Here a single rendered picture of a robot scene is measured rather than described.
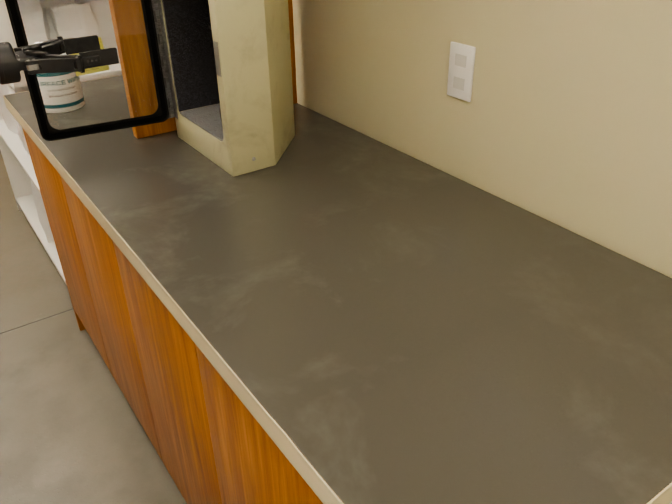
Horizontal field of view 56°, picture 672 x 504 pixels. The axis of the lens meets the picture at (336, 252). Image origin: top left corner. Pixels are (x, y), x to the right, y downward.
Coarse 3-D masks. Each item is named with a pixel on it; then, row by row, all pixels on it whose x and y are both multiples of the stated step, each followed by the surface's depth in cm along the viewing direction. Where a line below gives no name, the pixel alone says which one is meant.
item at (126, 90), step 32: (32, 0) 136; (64, 0) 139; (96, 0) 142; (128, 0) 145; (32, 32) 139; (64, 32) 141; (96, 32) 144; (128, 32) 148; (128, 64) 151; (64, 96) 147; (96, 96) 151; (128, 96) 154; (64, 128) 151
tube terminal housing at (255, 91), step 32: (224, 0) 125; (256, 0) 129; (224, 32) 128; (256, 32) 132; (288, 32) 151; (224, 64) 131; (256, 64) 135; (288, 64) 153; (224, 96) 134; (256, 96) 138; (288, 96) 155; (192, 128) 155; (224, 128) 139; (256, 128) 141; (288, 128) 158; (224, 160) 144; (256, 160) 145
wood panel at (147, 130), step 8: (288, 0) 173; (288, 8) 174; (296, 88) 186; (296, 96) 188; (168, 120) 168; (136, 128) 164; (144, 128) 165; (152, 128) 166; (160, 128) 168; (168, 128) 169; (176, 128) 170; (136, 136) 165; (144, 136) 166
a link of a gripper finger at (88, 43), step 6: (90, 36) 133; (96, 36) 133; (66, 42) 131; (72, 42) 131; (78, 42) 132; (84, 42) 133; (90, 42) 133; (96, 42) 134; (66, 48) 131; (72, 48) 132; (78, 48) 133; (84, 48) 133; (90, 48) 134; (96, 48) 134
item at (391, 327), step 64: (128, 128) 172; (320, 128) 170; (128, 192) 137; (192, 192) 137; (256, 192) 136; (320, 192) 136; (384, 192) 135; (448, 192) 134; (128, 256) 119; (192, 256) 114; (256, 256) 113; (320, 256) 113; (384, 256) 113; (448, 256) 112; (512, 256) 112; (576, 256) 111; (192, 320) 97; (256, 320) 97; (320, 320) 97; (384, 320) 96; (448, 320) 96; (512, 320) 96; (576, 320) 96; (640, 320) 95; (256, 384) 85; (320, 384) 85; (384, 384) 85; (448, 384) 84; (512, 384) 84; (576, 384) 84; (640, 384) 84; (320, 448) 75; (384, 448) 75; (448, 448) 75; (512, 448) 75; (576, 448) 75; (640, 448) 74
